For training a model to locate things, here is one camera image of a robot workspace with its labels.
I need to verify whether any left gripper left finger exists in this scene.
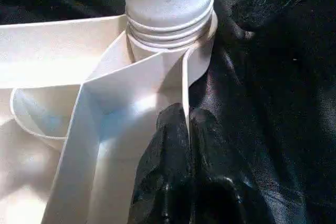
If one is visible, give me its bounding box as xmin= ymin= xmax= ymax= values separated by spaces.
xmin=128 ymin=103 xmax=194 ymax=224

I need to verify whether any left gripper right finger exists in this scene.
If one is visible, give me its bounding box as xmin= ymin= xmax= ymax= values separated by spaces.
xmin=190 ymin=108 xmax=274 ymax=224

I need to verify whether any white plastic table top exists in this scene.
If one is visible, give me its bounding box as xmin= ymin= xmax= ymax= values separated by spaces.
xmin=0 ymin=12 xmax=218 ymax=224

